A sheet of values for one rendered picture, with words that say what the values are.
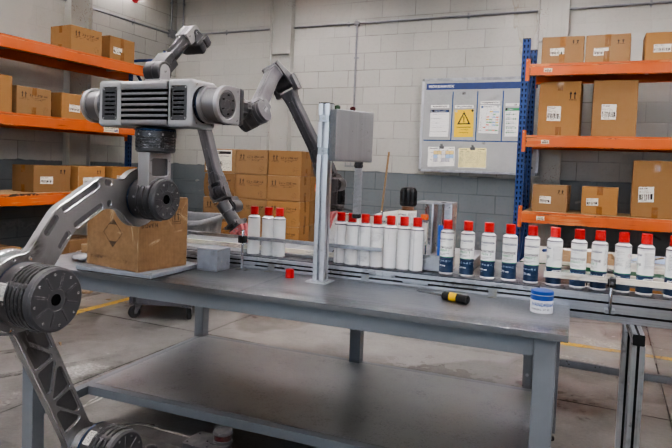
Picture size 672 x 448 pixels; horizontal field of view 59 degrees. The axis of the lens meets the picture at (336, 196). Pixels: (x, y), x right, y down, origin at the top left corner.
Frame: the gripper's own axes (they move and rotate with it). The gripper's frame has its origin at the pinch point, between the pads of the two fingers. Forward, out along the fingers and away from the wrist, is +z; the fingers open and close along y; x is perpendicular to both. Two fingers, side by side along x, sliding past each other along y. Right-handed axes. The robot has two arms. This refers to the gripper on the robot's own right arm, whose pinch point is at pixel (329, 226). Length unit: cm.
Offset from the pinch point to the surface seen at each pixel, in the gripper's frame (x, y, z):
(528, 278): 9, -80, 12
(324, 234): 23.0, -7.6, 0.5
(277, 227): 9.1, 19.2, 1.1
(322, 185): 22.0, -5.7, -17.6
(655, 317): 12, -119, 20
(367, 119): 13.0, -19.3, -42.9
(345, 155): 20.7, -14.0, -29.1
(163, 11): -431, 428, -219
